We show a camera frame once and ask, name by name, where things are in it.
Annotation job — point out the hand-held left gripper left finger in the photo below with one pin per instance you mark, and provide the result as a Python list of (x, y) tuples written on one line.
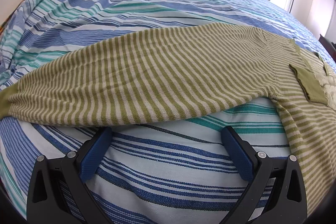
[(93, 154)]

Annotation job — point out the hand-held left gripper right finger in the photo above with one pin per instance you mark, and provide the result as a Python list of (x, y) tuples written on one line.
[(240, 155)]

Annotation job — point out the green striped cardigan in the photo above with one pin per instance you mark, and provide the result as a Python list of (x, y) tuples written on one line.
[(157, 74)]

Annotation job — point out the dark wooden cabinet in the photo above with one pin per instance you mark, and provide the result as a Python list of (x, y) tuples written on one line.
[(328, 44)]

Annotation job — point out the blue striped bed blanket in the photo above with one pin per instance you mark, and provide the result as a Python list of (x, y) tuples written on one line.
[(131, 3)]

